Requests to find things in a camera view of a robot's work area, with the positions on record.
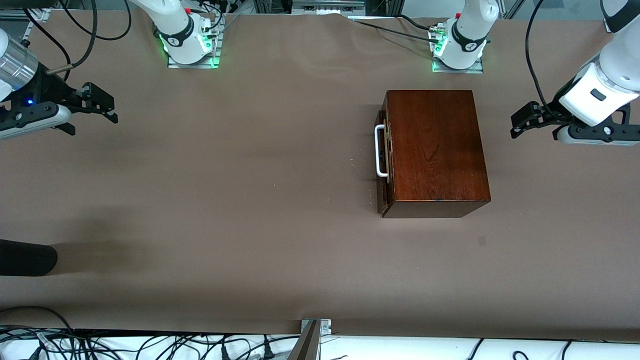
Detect wooden drawer with white handle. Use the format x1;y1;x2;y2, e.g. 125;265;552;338
374;97;396;216

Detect dark brown wooden cabinet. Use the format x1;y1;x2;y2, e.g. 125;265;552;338
381;90;492;219

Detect black cylinder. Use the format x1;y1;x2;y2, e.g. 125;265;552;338
0;239;59;277

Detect grey electronics box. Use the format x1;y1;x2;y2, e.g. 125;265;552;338
291;0;366;16

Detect black cable with metal connector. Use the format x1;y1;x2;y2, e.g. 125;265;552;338
46;0;98;77

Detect black looping cable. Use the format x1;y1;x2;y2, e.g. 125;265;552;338
59;0;133;42

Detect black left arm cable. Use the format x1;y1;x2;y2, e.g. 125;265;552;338
524;0;558;118

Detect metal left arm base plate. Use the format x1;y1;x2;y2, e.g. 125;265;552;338
431;56;485;74

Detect aluminium frame rail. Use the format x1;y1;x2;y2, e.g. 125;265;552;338
0;7;51;43

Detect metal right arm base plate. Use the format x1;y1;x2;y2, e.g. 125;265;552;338
166;22;223;69

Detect black base power cable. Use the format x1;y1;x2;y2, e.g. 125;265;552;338
350;17;443;45

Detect tangled black cable bundle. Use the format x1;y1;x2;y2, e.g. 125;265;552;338
0;306;301;360

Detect metal camera post bracket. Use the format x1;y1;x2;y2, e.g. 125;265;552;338
287;318;332;360

